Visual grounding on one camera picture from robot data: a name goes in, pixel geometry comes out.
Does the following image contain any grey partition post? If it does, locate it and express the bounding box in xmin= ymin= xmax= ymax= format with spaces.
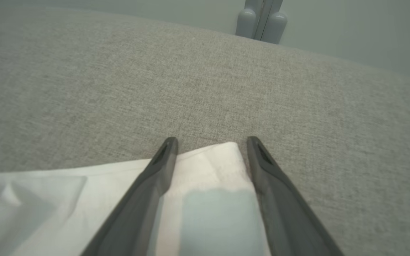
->
xmin=235 ymin=0 xmax=288 ymax=45

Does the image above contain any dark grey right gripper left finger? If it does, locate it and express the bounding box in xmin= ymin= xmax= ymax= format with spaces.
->
xmin=80 ymin=137 xmax=179 ymax=256

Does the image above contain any red basketball jersey white trim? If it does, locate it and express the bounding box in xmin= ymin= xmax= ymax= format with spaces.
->
xmin=0 ymin=142 xmax=272 ymax=256

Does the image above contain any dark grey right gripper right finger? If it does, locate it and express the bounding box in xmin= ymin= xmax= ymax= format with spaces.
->
xmin=247 ymin=136 xmax=344 ymax=256

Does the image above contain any grey fabric sofa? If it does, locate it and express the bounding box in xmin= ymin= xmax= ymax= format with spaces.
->
xmin=0 ymin=5 xmax=410 ymax=256

